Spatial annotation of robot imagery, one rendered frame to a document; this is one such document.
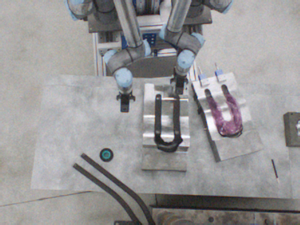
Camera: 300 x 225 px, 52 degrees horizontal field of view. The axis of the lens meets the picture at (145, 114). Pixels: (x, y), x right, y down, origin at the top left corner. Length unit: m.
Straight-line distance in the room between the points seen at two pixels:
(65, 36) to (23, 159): 1.17
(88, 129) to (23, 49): 1.44
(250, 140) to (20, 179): 1.85
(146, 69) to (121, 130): 0.90
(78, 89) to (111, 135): 0.36
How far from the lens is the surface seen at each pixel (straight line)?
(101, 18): 1.82
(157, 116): 1.80
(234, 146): 1.80
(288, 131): 2.01
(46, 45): 3.06
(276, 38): 3.27
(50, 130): 1.92
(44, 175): 1.89
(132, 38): 1.44
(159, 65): 2.64
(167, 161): 1.77
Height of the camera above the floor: 2.61
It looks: 75 degrees down
